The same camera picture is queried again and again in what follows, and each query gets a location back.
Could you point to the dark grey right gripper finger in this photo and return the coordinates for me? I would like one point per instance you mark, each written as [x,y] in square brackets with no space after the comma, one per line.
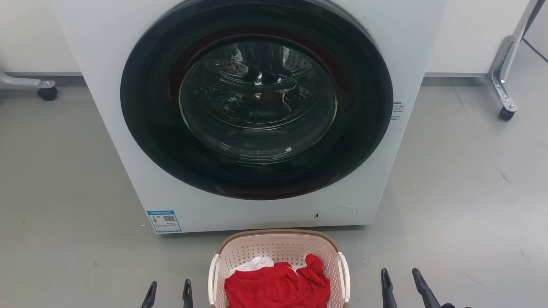
[426,293]
[388,291]

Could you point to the round black glass washer door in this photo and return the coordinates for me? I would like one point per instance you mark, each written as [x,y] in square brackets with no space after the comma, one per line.
[145,107]

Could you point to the blue energy label sticker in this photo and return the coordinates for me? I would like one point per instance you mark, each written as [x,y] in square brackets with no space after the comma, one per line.
[164,221]

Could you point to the beige perforated plastic laundry basket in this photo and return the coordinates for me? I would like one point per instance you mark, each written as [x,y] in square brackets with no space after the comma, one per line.
[278,248]

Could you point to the grey metal leg with caster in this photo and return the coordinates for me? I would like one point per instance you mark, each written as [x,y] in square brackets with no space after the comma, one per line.
[25,82]
[503,68]

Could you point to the white front-load washing machine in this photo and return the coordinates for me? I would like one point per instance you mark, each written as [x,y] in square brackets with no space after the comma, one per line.
[107,64]

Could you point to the white garment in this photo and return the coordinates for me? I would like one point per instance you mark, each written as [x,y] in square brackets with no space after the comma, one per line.
[257,263]

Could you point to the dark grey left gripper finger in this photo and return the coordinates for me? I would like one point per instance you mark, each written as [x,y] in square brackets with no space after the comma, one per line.
[187,295]
[149,297]

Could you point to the round white filter cover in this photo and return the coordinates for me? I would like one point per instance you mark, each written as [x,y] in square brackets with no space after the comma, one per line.
[336,213]

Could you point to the red garment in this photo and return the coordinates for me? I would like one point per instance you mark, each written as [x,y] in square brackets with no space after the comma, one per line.
[278,286]

